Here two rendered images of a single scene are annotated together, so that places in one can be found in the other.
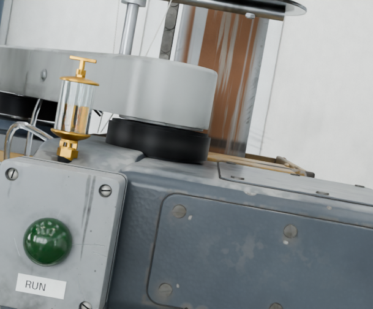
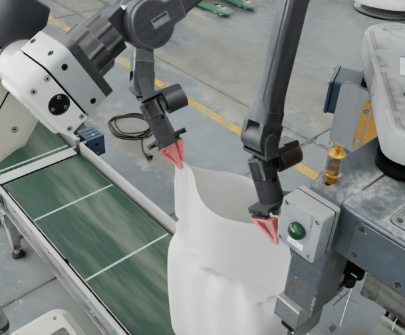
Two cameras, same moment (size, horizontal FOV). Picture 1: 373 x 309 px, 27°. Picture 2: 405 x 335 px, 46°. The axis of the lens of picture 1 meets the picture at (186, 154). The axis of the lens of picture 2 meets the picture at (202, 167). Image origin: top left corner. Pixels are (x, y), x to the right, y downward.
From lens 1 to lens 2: 47 cm
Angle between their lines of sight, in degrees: 54
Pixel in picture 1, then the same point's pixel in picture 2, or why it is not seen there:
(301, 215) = not seen: outside the picture
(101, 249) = (314, 241)
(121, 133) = (377, 159)
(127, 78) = (385, 133)
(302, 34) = not seen: outside the picture
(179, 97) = not seen: outside the picture
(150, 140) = (387, 169)
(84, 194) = (310, 220)
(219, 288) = (374, 265)
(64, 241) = (299, 235)
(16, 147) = not seen: hidden behind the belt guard
